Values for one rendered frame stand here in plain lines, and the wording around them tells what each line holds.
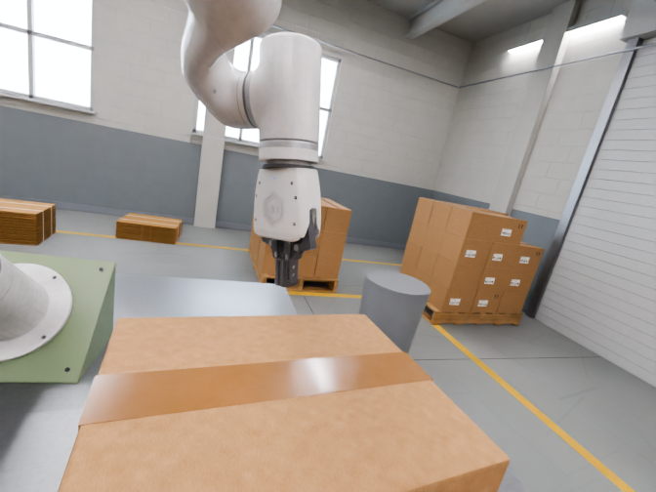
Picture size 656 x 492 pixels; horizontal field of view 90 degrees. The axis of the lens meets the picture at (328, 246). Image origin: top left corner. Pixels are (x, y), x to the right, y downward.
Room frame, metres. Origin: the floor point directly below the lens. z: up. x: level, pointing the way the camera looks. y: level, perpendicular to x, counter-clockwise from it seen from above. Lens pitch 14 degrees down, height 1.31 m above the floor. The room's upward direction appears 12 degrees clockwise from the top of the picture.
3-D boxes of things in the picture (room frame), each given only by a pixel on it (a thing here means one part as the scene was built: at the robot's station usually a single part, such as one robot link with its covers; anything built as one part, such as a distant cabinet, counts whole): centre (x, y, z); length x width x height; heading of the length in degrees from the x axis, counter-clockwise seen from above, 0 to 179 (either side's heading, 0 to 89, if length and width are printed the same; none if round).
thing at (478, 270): (3.59, -1.55, 0.57); 1.20 x 0.83 x 1.14; 113
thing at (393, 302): (2.19, -0.53, 0.31); 0.46 x 0.46 x 0.62
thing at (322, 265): (3.71, 0.41, 0.45); 1.20 x 0.83 x 0.89; 22
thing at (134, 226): (3.95, 2.21, 0.10); 0.64 x 0.52 x 0.20; 108
